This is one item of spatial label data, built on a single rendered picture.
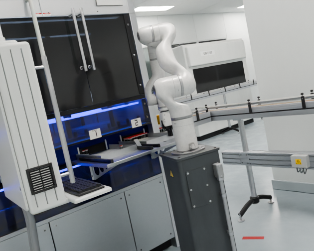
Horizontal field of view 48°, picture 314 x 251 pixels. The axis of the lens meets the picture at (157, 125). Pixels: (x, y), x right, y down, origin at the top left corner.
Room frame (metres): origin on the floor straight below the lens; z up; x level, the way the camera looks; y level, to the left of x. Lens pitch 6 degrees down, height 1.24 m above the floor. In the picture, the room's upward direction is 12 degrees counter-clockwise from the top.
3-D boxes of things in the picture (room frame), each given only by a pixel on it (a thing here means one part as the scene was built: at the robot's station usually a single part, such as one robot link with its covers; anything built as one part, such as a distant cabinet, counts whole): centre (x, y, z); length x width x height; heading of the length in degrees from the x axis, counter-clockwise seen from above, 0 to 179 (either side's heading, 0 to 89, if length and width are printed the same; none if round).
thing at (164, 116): (2.36, -0.08, 1.03); 0.10 x 0.08 x 0.11; 127
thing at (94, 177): (2.15, 0.37, 0.80); 0.34 x 0.03 x 0.13; 37
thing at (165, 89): (1.93, -0.11, 1.16); 0.19 x 0.12 x 0.24; 99
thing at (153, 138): (2.47, 0.09, 0.90); 0.34 x 0.26 x 0.04; 38
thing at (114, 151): (2.26, 0.36, 0.90); 0.34 x 0.26 x 0.04; 37
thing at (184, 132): (1.94, -0.14, 0.95); 0.19 x 0.19 x 0.18
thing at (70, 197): (1.83, 0.52, 0.79); 0.45 x 0.28 x 0.03; 33
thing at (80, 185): (1.85, 0.48, 0.82); 0.40 x 0.14 x 0.02; 33
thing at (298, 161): (2.54, -0.98, 0.50); 0.12 x 0.05 x 0.09; 37
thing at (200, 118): (3.00, -0.18, 0.92); 0.69 x 0.16 x 0.16; 127
